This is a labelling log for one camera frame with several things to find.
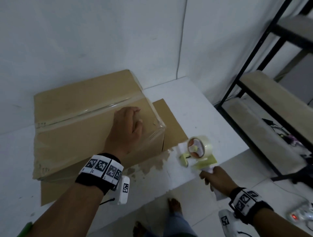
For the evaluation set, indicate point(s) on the person's right hand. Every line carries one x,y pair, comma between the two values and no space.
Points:
220,180

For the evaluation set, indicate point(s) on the person's left hand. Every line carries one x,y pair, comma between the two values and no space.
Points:
124,134

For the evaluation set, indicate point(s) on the yellow white tape dispenser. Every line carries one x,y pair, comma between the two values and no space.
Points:
206,161

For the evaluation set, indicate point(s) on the clear tape roll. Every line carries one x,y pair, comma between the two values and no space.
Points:
206,146

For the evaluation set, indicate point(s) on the brown cardboard box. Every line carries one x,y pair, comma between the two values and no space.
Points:
85,102

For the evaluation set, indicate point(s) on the person's right forearm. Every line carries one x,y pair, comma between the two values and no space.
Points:
269,224

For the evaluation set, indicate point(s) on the person's left forearm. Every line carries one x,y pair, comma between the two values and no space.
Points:
66,212

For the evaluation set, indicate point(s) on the person's foot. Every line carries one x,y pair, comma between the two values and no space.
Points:
139,229
174,206

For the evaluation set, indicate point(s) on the person's jeans leg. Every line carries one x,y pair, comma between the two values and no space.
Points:
181,227

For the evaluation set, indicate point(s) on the black marker wristband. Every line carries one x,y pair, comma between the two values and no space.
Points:
249,205
97,175

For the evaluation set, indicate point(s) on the beige shelf board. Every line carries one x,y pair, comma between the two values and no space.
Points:
256,129
281,100
296,29

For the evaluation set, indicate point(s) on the white power strip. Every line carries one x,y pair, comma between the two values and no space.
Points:
297,216

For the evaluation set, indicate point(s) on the black metal shelf rack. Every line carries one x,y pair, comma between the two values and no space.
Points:
254,48

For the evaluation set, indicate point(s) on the green shirt sleeve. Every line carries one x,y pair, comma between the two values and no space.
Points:
24,230

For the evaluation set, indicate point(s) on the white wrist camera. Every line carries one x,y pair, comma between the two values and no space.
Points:
123,193
227,223

